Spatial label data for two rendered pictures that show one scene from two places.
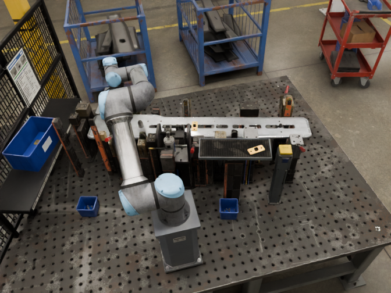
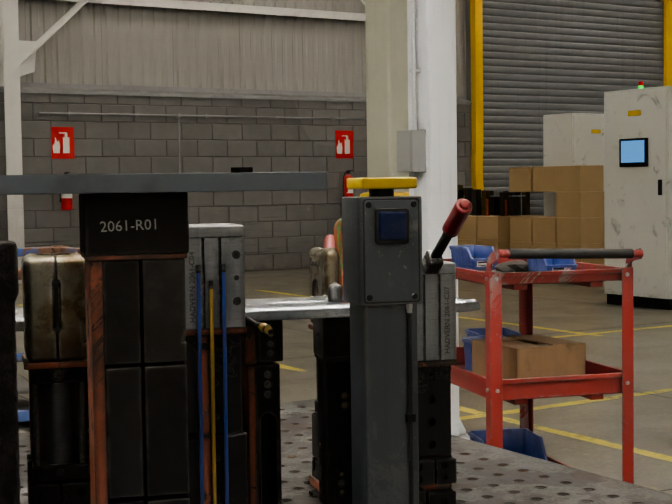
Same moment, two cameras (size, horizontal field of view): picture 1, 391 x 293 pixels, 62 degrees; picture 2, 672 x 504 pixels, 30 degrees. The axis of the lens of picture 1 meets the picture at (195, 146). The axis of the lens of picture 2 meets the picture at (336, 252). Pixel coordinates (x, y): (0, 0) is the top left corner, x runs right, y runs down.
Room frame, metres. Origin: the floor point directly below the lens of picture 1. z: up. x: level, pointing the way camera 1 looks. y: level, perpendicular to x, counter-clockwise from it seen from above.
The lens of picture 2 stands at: (-0.10, 0.05, 1.15)
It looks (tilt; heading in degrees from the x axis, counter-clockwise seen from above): 3 degrees down; 339
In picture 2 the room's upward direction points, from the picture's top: 1 degrees counter-clockwise
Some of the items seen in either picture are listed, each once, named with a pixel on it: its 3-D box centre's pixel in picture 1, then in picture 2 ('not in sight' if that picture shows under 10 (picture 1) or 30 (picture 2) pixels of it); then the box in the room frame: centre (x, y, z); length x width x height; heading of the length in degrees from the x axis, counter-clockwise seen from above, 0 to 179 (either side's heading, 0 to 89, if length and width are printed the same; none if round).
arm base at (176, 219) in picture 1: (173, 206); not in sight; (0.82, 0.12, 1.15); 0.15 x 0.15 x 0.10
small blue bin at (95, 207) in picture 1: (88, 207); not in sight; (1.11, 0.66, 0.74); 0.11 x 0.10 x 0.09; 85
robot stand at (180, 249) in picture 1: (177, 233); not in sight; (0.82, 0.12, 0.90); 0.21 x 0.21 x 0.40; 11
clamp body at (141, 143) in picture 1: (146, 161); not in sight; (1.33, 0.30, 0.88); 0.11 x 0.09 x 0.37; 175
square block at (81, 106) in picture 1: (89, 125); not in sight; (1.69, 0.72, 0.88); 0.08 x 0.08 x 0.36; 85
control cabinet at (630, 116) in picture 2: not in sight; (653, 173); (9.75, -6.80, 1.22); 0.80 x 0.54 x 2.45; 12
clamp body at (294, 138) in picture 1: (291, 159); (421, 409); (1.27, -0.57, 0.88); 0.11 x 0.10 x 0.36; 175
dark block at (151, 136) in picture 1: (156, 161); not in sight; (1.30, 0.24, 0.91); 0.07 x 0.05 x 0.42; 175
